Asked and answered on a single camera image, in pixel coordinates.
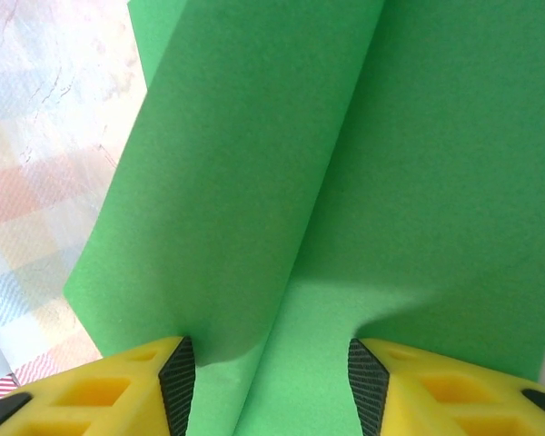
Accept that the green square paper sheet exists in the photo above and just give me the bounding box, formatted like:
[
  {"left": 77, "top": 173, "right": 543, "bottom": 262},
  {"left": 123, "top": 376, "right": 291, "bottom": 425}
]
[{"left": 63, "top": 0, "right": 545, "bottom": 436}]

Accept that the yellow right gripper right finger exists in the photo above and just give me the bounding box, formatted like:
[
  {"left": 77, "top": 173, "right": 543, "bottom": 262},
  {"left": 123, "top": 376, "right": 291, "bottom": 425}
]
[{"left": 346, "top": 336, "right": 545, "bottom": 436}]

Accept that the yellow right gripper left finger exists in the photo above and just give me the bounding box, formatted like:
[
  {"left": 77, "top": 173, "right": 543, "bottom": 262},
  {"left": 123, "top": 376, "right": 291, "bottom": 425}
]
[{"left": 0, "top": 335, "right": 197, "bottom": 436}]

